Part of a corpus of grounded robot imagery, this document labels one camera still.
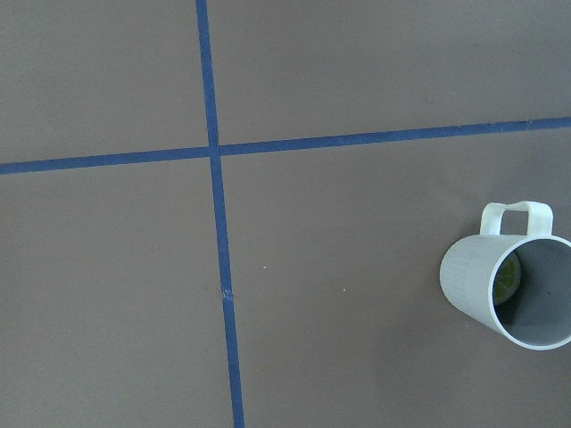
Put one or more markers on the white ribbed mug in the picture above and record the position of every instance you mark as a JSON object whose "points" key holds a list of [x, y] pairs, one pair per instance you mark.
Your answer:
{"points": [[537, 315]]}

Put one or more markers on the yellow lemon slice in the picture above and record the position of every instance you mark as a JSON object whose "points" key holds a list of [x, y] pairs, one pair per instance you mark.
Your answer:
{"points": [[507, 279]]}

